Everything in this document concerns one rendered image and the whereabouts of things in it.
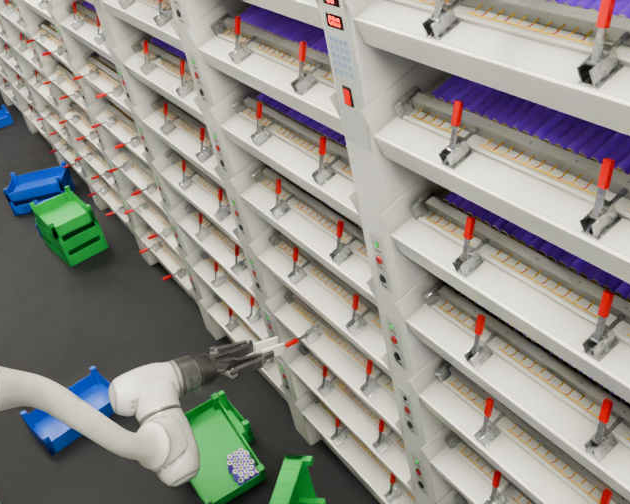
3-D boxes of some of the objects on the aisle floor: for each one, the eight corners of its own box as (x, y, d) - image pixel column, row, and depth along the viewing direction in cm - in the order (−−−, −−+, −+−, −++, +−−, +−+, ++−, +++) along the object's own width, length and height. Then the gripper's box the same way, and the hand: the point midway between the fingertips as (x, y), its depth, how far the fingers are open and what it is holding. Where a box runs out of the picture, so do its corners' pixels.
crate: (52, 456, 276) (43, 439, 271) (28, 428, 290) (19, 412, 285) (127, 404, 290) (120, 388, 286) (100, 380, 304) (93, 364, 300)
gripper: (183, 368, 207) (267, 342, 217) (209, 402, 194) (296, 372, 205) (181, 343, 203) (266, 317, 214) (208, 376, 191) (296, 347, 202)
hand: (269, 348), depth 208 cm, fingers open, 3 cm apart
